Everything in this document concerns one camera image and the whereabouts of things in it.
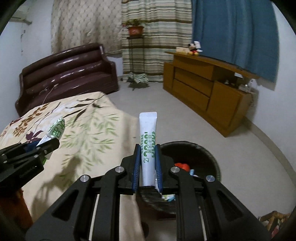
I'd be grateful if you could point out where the green white snack wrapper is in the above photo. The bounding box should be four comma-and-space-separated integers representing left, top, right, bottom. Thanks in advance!
36, 116, 66, 160

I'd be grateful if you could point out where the red plastic bag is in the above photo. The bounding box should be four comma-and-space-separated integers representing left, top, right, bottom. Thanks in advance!
175, 163, 190, 172

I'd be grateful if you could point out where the white green toothpaste tube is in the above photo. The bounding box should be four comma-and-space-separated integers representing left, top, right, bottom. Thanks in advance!
139, 112, 158, 186

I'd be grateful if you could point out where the teal white tube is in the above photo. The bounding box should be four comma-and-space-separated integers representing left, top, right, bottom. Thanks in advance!
189, 169, 198, 177

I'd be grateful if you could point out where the black lined trash bin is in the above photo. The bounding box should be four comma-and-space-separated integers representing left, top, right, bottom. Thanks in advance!
138, 141, 221, 214

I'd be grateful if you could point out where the floral beige table cloth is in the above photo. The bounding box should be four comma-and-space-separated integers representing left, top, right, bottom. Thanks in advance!
1, 92, 144, 240

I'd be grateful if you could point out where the floral cushion wooden chair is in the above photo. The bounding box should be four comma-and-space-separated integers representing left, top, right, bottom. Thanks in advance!
258, 211, 290, 238

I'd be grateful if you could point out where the dark brown leather sofa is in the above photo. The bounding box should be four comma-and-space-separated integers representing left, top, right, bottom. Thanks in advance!
15, 43, 119, 116

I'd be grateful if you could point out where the wooden sideboard cabinet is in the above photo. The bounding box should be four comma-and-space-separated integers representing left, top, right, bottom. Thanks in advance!
163, 52, 258, 137

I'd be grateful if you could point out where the checkered cloth on stand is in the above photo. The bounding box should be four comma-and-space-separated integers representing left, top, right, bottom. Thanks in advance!
127, 72, 149, 83

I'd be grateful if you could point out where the air conditioner unit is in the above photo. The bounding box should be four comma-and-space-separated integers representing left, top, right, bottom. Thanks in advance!
10, 12, 32, 25

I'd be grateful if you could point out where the beige patterned curtain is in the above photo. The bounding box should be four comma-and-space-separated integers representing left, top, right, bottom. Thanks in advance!
51, 0, 122, 55

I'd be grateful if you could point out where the white router on cabinet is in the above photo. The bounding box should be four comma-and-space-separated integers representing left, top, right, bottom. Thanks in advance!
238, 78, 255, 93

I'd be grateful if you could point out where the black metal plant stand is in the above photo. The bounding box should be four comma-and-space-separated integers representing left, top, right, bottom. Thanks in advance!
126, 35, 145, 74

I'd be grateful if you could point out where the potted plant red pot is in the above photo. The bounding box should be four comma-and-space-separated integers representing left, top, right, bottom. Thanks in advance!
122, 19, 147, 37

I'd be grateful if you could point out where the mickey mouse plush toy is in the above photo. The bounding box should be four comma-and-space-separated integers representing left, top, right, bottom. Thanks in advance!
188, 43, 203, 56

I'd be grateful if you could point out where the white box on cabinet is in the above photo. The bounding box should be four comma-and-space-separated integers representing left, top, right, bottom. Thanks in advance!
176, 47, 189, 54

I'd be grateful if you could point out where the blue curtain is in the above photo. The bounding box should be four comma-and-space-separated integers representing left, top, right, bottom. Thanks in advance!
192, 1, 279, 82

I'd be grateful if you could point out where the striped curtain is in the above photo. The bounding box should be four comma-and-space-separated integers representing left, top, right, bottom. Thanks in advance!
121, 1, 192, 82

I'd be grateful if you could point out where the white cable on sofa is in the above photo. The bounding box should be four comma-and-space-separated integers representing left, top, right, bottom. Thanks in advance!
39, 83, 60, 105

